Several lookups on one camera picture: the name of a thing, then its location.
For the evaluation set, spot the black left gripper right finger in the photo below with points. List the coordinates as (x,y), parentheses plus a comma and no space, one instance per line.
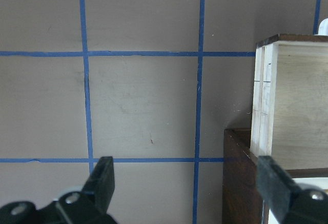
(271,177)

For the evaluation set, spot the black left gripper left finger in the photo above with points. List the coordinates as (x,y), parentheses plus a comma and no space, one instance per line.
(89,205)

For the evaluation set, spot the light wooden drawer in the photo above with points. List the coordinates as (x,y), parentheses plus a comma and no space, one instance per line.
(289,118)

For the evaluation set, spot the dark brown wooden cabinet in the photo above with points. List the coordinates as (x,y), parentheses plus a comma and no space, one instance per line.
(242,203)

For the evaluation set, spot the white drawer handle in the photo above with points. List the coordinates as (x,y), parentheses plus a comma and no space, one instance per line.
(323,28)

